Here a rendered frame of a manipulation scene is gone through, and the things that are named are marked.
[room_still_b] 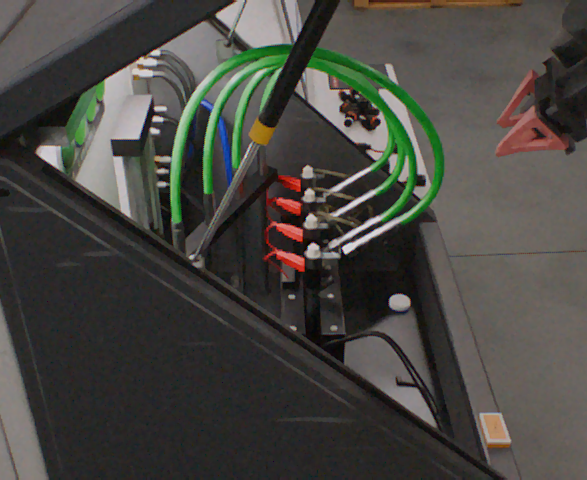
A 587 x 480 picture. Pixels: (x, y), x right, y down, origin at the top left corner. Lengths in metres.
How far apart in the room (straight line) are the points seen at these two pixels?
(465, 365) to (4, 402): 0.66
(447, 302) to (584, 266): 1.88
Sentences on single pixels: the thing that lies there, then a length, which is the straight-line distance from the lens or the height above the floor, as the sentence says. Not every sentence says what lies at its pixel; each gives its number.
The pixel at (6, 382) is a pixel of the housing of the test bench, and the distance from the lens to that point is 0.86.
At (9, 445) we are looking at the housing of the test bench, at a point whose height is 1.09.
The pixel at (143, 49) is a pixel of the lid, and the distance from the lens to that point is 0.60.
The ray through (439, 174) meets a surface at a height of 1.24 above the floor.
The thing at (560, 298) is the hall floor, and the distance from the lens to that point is 2.96.
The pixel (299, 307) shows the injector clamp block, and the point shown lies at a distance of 1.22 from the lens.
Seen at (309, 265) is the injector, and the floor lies 1.08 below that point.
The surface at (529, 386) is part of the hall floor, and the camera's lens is 2.58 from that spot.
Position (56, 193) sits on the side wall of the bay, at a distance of 0.71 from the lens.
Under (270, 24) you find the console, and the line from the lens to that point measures 1.35.
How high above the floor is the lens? 1.76
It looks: 35 degrees down
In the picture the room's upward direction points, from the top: straight up
